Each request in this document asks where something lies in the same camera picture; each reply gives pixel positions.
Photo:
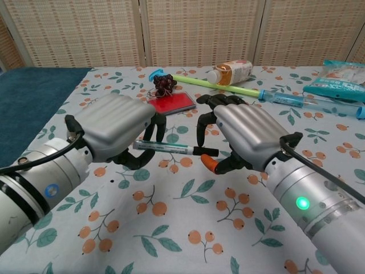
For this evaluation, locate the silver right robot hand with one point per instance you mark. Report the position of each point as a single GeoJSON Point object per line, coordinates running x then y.
{"type": "Point", "coordinates": [248, 131]}

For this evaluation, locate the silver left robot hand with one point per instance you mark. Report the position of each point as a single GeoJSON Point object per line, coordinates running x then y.
{"type": "Point", "coordinates": [114, 122]}

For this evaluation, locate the black marker cap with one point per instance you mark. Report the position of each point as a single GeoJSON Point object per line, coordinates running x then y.
{"type": "Point", "coordinates": [206, 151]}

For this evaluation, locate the green black pen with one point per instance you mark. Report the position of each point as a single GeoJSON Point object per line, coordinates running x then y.
{"type": "Point", "coordinates": [165, 147]}

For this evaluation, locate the blue green toy water pump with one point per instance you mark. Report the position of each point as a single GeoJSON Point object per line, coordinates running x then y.
{"type": "Point", "coordinates": [285, 98]}

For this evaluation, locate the orange drink plastic bottle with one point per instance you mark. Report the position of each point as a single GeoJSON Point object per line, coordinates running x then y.
{"type": "Point", "coordinates": [232, 72]}

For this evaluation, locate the red ink pad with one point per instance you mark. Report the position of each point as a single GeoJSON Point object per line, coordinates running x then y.
{"type": "Point", "coordinates": [174, 104]}

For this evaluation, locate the dark purple grape bunch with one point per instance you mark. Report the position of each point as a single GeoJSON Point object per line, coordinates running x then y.
{"type": "Point", "coordinates": [164, 82]}

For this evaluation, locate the dark blue table mat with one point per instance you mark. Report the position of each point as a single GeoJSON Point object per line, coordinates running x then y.
{"type": "Point", "coordinates": [31, 100]}

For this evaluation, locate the woven bamboo screen panel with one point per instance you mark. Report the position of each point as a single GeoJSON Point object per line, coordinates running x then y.
{"type": "Point", "coordinates": [313, 31]}
{"type": "Point", "coordinates": [80, 31]}
{"type": "Point", "coordinates": [202, 31]}
{"type": "Point", "coordinates": [11, 42]}

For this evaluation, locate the teal snack package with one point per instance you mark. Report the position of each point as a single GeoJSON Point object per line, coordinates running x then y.
{"type": "Point", "coordinates": [336, 81]}

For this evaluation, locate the floral fruit print tablecloth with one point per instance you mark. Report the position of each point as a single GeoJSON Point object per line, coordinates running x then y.
{"type": "Point", "coordinates": [182, 217]}

